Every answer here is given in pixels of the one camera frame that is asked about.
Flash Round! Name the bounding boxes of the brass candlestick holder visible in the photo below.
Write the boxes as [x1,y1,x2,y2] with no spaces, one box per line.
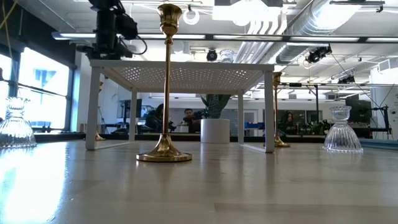
[272,72,291,149]
[95,81,106,141]
[136,3,193,163]

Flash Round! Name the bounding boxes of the ribbed glass candle holder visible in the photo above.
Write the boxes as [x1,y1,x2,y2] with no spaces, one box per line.
[220,49,236,63]
[322,105,364,153]
[0,96,37,149]

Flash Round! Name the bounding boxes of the white perforated metal shelf riser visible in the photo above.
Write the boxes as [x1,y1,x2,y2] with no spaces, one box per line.
[85,60,275,154]

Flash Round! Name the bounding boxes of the person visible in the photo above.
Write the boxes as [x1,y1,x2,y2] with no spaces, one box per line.
[182,108,201,134]
[281,111,296,135]
[144,103,165,133]

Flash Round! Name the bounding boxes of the green snake plant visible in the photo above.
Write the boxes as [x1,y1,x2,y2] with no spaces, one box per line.
[200,94,231,119]

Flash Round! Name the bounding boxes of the white round plant pot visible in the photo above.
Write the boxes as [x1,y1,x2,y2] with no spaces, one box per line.
[200,118,231,144]

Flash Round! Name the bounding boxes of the blue storage bins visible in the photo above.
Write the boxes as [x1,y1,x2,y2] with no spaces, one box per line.
[244,121,265,130]

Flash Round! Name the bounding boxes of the black computer monitor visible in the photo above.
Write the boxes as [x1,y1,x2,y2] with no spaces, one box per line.
[345,94,373,124]

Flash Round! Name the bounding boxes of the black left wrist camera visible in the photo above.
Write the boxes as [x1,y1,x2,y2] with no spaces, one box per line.
[116,12,139,40]

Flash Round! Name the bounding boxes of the dark wall screen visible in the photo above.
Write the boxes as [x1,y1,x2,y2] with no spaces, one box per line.
[123,98,142,119]

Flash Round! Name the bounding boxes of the white ring lamp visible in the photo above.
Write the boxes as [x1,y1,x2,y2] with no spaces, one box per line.
[182,8,200,26]

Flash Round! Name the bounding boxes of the black frame bar with lights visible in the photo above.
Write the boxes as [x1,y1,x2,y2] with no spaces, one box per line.
[51,30,398,44]

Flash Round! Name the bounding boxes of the silver ceiling air duct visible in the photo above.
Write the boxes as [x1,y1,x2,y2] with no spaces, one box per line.
[233,0,363,65]

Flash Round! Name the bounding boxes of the black ceiling-hung camera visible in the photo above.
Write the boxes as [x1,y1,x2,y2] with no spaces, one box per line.
[305,45,333,65]

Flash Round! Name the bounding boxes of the black metal frame stand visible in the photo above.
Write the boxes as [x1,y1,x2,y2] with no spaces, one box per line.
[279,82,320,125]

